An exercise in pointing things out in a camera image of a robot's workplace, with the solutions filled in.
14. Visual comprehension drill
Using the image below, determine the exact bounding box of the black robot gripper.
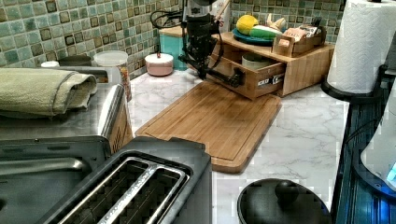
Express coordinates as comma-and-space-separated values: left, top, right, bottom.
181, 14, 245, 88

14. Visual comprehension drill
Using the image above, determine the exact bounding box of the wooden drawer with black handle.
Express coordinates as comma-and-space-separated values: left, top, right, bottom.
208, 50, 286, 99

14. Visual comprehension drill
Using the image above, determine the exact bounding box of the wooden drawer cabinet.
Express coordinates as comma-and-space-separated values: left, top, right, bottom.
221, 32, 334, 96

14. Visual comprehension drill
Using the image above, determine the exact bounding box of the green bowl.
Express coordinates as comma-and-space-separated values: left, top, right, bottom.
242, 52, 273, 70

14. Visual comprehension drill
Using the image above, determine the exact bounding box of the blue plate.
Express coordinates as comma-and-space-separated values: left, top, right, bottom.
232, 28, 273, 47

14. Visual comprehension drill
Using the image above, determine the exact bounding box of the bamboo cutting board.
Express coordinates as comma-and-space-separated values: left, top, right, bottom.
136, 82, 281, 174

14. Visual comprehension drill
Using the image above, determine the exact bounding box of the yellow plush lemon toy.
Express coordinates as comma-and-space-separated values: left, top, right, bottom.
236, 15, 259, 35

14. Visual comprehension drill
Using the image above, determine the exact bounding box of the cream plush toy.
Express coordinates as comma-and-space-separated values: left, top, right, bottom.
266, 13, 286, 31

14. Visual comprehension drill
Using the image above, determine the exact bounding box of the wooden organizer tray with packets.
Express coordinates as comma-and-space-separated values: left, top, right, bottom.
272, 17, 327, 58

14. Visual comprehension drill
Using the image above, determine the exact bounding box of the teal box with wooden lid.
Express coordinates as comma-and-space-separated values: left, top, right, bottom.
159, 26, 187, 71

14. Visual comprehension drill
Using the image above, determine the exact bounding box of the pink pot with lid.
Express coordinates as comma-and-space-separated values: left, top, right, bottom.
145, 53, 174, 77

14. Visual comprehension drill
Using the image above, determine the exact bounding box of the clear cereal jar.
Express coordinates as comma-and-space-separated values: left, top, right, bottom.
93, 50, 132, 101

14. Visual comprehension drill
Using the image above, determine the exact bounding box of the black pot lid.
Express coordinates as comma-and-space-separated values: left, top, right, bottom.
237, 178, 332, 224

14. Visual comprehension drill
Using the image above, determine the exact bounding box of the stainless toaster oven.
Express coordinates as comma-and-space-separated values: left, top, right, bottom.
0, 65, 134, 224

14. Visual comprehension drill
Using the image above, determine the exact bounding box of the white paper towel roll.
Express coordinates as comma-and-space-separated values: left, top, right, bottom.
327, 0, 396, 90

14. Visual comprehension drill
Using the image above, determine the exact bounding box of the black silver toaster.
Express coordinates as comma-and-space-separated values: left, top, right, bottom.
37, 137, 212, 224

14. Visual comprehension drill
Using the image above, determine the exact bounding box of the black paper towel holder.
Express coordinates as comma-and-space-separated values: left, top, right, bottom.
320, 64, 395, 105

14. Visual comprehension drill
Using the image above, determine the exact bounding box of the dark metal bowl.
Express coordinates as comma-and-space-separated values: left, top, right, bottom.
59, 55, 92, 66

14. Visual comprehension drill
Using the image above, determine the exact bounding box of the green folded towel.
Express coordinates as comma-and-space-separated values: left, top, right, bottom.
0, 68, 97, 119

